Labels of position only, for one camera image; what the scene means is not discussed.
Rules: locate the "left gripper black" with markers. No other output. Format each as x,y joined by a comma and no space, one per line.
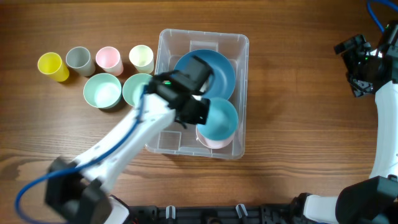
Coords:
203,115

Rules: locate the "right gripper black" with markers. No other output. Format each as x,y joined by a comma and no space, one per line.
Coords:
359,88

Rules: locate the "light blue small bowl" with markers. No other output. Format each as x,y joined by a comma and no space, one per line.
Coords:
222,120

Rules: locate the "dark blue bowl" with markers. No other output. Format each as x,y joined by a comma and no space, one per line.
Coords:
224,79

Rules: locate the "pink small bowl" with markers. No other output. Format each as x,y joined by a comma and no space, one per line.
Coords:
213,144

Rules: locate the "green small bowl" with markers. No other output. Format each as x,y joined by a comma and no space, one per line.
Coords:
133,88
102,91

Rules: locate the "pink plastic cup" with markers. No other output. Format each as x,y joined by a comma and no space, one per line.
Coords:
109,59

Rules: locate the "grey plastic cup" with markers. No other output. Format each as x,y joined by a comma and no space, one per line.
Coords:
80,60

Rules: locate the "yellow plastic cup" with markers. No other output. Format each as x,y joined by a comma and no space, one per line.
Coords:
52,65

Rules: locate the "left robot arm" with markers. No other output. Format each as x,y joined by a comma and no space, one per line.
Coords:
79,190

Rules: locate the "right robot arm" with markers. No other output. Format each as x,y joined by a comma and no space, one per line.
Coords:
373,200

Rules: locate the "clear plastic storage container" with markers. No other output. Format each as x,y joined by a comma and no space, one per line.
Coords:
173,45

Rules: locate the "cream plastic cup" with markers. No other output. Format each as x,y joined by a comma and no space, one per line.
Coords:
142,57

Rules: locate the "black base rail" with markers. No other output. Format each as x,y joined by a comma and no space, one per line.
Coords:
237,214

